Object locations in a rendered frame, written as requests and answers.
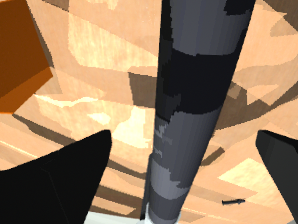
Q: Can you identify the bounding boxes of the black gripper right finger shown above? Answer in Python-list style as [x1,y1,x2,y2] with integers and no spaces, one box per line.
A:
[255,129,298,224]

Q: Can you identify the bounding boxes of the black capped post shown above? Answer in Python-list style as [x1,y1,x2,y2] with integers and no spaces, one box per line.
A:
[140,153,152,221]

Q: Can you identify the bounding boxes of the black bolt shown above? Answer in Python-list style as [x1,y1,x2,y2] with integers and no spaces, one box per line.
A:
[222,198,245,206]

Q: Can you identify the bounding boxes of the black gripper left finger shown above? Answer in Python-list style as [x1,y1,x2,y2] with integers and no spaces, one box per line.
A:
[0,129,112,224]

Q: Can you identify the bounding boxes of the grey cup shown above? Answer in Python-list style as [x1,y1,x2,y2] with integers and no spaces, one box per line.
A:
[137,202,182,224]

